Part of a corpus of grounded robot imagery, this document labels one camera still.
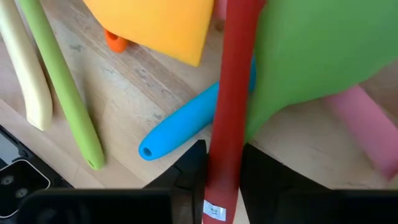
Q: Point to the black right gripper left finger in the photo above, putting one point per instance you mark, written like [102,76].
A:
[124,208]

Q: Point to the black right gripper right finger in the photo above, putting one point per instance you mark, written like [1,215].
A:
[311,208]

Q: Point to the blue silicone spatula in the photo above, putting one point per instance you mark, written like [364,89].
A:
[180,127]

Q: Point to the pink silicone spatula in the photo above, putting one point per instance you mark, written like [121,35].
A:
[367,124]

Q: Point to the red silicone spoon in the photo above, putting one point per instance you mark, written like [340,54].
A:
[230,93]

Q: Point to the green silicone spatula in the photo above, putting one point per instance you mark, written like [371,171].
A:
[311,46]

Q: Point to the orange silicone spatula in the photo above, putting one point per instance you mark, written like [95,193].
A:
[115,43]

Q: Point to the yellow silicone spatula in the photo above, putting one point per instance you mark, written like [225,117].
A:
[155,25]

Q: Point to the black camera housing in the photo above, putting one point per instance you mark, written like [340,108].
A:
[18,186]

